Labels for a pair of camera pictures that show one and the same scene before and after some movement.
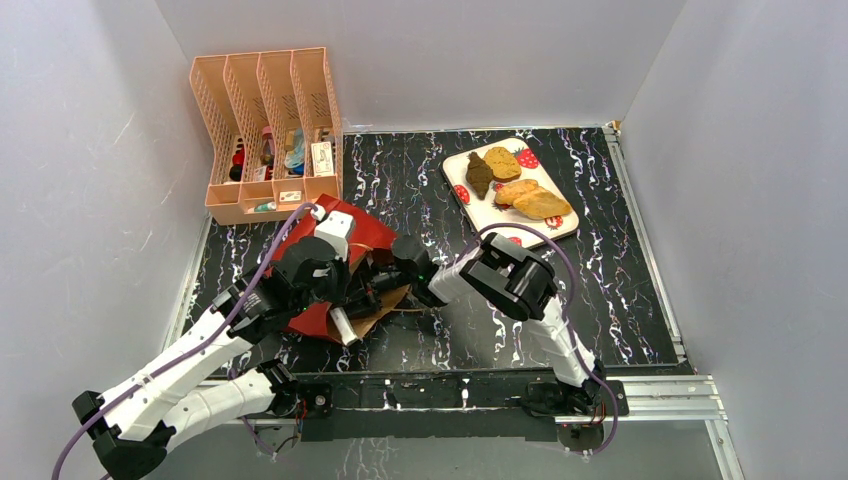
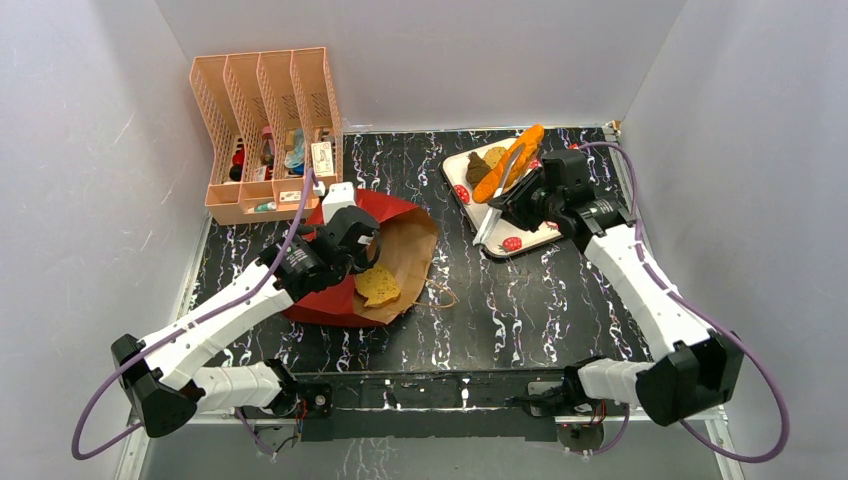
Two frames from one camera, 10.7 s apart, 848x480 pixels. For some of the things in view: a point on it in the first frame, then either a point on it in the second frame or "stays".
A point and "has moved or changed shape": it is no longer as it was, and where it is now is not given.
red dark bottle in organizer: (237, 167) stays
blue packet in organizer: (297, 161) stays
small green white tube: (270, 206) stays
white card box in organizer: (322, 159) stays
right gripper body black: (382, 279) to (523, 206)
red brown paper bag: (367, 234) has moved or changed shape
